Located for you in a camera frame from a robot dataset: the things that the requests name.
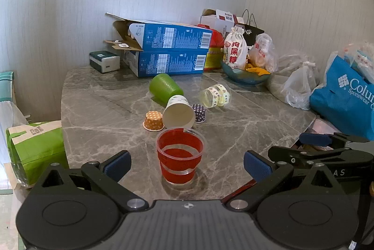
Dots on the yellow snack packet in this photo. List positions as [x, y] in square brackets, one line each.
[257, 70]

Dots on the red clear plastic cup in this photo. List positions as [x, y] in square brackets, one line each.
[179, 162]

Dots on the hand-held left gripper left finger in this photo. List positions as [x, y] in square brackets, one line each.
[118, 165]

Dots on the white paper cup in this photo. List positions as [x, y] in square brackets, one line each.
[178, 115]

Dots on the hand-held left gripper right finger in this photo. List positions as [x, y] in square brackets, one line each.
[258, 166]

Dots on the red yellow box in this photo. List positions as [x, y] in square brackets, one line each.
[215, 46]

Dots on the clear printed plastic cup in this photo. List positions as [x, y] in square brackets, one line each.
[215, 95]

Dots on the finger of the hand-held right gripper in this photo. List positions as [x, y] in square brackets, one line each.
[298, 155]
[314, 139]

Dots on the clear plastic snack bag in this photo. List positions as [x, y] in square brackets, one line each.
[264, 52]

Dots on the closed blue cardboard box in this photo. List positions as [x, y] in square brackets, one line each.
[169, 63]

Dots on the open blue cardboard box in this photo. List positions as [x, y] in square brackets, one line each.
[172, 36]

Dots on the teal cloth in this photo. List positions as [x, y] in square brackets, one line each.
[5, 86]

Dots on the green white small box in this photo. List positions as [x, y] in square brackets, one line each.
[104, 61]

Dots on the translucent plastic bag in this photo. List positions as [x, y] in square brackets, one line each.
[10, 114]

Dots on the black paper bag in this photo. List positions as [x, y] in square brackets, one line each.
[252, 32]

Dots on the orange dotted cupcake cup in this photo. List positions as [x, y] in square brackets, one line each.
[153, 121]

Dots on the blue shopping bag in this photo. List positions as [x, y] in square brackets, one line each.
[341, 103]

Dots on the blue glass bowl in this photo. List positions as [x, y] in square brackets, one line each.
[244, 77]

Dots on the dark dotted cupcake cup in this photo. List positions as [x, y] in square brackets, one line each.
[199, 114]

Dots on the green white paper bag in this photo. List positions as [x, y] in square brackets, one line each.
[36, 150]

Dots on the white red carton box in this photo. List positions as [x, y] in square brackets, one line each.
[217, 19]

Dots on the white plastic bag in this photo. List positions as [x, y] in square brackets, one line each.
[295, 83]

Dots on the green plastic cup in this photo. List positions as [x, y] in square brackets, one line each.
[165, 87]

